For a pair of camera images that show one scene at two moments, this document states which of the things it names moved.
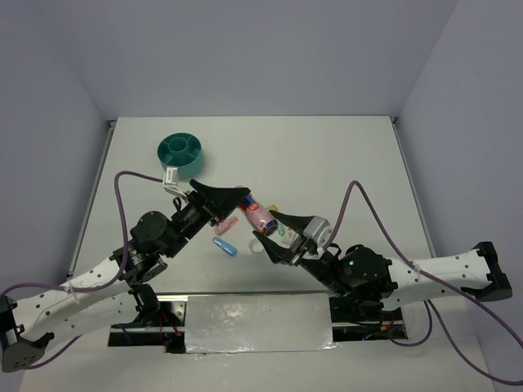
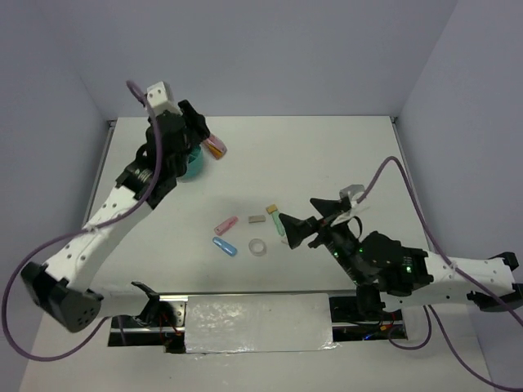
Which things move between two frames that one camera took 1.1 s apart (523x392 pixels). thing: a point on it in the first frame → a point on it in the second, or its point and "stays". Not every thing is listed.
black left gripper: [214, 203] → [194, 122]
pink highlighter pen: [225, 225] stays
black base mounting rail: [347, 322] stays
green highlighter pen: [281, 229] stays
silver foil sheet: [220, 323] stays
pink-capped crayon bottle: [261, 218] → [216, 146]
